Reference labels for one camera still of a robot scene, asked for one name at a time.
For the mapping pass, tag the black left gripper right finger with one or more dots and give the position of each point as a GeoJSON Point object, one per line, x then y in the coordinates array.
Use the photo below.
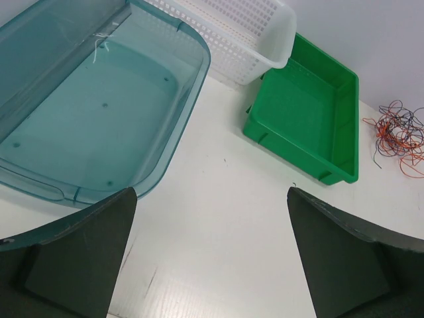
{"type": "Point", "coordinates": [355, 268]}

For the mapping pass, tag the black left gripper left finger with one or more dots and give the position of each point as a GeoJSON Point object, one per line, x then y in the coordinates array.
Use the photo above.
{"type": "Point", "coordinates": [69, 267]}

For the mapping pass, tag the green plastic tray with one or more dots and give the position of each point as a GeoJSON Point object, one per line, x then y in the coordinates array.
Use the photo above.
{"type": "Point", "coordinates": [307, 113]}

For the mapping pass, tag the teal transparent plastic bin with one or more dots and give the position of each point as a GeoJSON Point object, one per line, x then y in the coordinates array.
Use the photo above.
{"type": "Point", "coordinates": [95, 96]}

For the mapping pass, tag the white perforated plastic basket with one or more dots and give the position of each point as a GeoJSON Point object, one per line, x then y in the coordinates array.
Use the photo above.
{"type": "Point", "coordinates": [245, 38]}

